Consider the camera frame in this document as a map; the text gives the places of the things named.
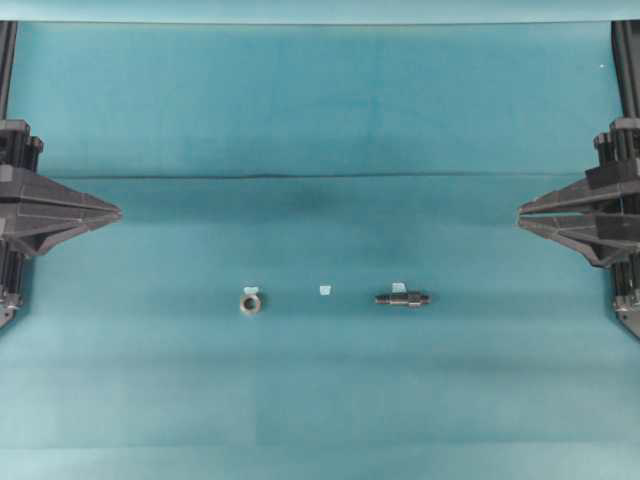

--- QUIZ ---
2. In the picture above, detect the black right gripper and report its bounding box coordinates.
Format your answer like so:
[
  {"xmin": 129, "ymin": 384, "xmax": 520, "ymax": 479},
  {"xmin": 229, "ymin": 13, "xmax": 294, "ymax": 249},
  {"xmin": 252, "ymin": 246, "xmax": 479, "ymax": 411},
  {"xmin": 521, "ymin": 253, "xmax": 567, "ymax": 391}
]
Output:
[{"xmin": 517, "ymin": 117, "xmax": 640, "ymax": 329}]

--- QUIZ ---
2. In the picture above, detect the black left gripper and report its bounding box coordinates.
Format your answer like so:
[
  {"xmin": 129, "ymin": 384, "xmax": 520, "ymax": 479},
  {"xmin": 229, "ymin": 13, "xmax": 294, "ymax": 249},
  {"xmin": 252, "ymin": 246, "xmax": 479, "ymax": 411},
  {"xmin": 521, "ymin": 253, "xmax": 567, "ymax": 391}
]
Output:
[{"xmin": 0, "ymin": 118, "xmax": 124, "ymax": 329}]

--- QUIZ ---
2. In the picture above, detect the dark threaded metal shaft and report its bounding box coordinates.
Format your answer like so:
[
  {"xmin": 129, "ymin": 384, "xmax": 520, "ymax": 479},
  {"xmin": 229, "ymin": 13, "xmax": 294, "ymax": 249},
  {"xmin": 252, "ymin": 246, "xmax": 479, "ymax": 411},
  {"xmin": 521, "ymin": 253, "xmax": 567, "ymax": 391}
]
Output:
[{"xmin": 374, "ymin": 291, "xmax": 431, "ymax": 308}]

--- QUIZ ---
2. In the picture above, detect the tape marker near shaft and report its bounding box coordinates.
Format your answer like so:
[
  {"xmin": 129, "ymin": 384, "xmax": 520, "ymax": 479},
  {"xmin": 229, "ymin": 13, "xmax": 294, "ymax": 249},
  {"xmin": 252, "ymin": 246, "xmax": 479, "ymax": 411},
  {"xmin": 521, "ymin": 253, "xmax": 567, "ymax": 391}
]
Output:
[{"xmin": 392, "ymin": 282, "xmax": 406, "ymax": 293}]

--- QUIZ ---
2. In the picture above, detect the teal table cloth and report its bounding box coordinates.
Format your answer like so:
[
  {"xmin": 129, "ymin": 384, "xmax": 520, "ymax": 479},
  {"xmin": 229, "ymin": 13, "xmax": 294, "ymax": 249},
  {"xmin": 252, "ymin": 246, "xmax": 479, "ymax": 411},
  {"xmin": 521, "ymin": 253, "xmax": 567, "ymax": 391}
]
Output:
[{"xmin": 1, "ymin": 22, "xmax": 639, "ymax": 479}]

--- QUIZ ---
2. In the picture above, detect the black right frame rail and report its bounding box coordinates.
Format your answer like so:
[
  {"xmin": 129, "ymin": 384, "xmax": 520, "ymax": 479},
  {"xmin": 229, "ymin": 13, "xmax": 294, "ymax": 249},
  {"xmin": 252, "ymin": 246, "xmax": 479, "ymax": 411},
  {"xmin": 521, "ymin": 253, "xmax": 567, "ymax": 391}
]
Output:
[{"xmin": 611, "ymin": 20, "xmax": 640, "ymax": 118}]

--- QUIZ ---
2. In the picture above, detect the black frame rail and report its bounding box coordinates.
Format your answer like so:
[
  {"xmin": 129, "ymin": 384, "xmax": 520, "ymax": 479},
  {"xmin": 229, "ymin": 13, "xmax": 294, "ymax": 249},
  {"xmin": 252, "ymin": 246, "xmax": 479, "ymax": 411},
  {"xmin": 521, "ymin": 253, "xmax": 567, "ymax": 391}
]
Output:
[
  {"xmin": 0, "ymin": 21, "xmax": 18, "ymax": 120},
  {"xmin": 611, "ymin": 20, "xmax": 640, "ymax": 118}
]

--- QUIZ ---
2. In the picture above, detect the black left frame rail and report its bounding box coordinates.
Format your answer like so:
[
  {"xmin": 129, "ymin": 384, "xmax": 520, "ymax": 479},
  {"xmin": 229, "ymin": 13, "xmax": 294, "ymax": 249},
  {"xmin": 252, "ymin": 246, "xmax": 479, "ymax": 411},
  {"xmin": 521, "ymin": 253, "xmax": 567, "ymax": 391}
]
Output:
[{"xmin": 0, "ymin": 21, "xmax": 18, "ymax": 120}]

